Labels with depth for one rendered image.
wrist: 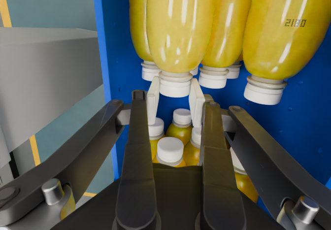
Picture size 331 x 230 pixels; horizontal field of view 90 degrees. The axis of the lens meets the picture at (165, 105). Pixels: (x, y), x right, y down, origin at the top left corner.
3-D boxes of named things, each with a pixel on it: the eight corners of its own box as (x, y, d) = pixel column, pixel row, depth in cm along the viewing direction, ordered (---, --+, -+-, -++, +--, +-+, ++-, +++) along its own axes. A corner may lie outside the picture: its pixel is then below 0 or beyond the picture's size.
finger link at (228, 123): (207, 115, 13) (245, 117, 13) (199, 93, 18) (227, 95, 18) (204, 131, 14) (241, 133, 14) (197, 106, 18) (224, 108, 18)
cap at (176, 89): (157, 81, 19) (157, 96, 19) (192, 83, 18) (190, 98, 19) (160, 73, 22) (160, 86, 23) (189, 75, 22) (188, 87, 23)
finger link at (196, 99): (196, 98, 14) (205, 98, 14) (190, 77, 21) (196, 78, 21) (192, 127, 16) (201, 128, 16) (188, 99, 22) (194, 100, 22)
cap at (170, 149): (187, 159, 24) (188, 149, 23) (162, 166, 23) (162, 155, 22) (176, 143, 28) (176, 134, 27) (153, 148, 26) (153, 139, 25)
